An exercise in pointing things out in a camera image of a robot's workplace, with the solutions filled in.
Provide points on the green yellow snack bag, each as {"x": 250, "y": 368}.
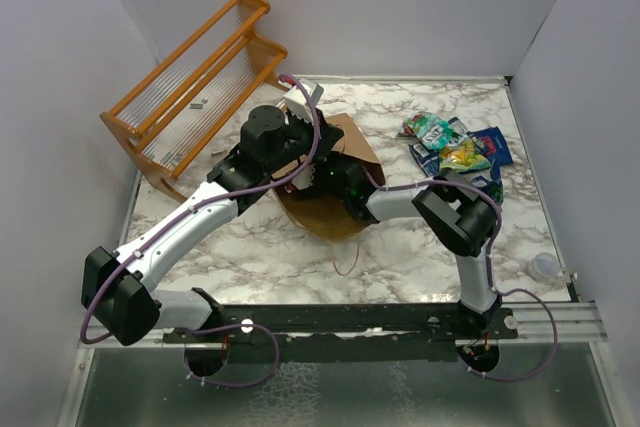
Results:
{"x": 464, "y": 157}

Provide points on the orange wooden rack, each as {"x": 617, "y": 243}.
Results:
{"x": 171, "y": 115}

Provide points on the aluminium frame rail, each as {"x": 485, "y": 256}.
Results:
{"x": 575, "y": 322}

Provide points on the brown paper bag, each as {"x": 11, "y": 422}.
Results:
{"x": 330, "y": 202}

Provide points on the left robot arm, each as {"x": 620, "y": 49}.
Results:
{"x": 120, "y": 288}

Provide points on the green red snack bag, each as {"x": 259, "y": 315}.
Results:
{"x": 429, "y": 129}

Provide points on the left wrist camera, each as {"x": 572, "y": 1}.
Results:
{"x": 296, "y": 102}

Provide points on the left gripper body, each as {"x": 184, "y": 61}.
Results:
{"x": 299, "y": 138}

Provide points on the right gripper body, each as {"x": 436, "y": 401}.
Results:
{"x": 323, "y": 182}

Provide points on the blue silver snack bag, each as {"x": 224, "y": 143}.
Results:
{"x": 490, "y": 182}

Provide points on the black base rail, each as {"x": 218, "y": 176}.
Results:
{"x": 328, "y": 333}

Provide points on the blue white snack bag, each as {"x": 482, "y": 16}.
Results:
{"x": 428, "y": 160}

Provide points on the small clear plastic cup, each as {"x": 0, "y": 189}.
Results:
{"x": 544, "y": 267}

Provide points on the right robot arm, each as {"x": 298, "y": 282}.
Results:
{"x": 463, "y": 218}

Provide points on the dark blue chilli snack bag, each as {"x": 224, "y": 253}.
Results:
{"x": 494, "y": 146}

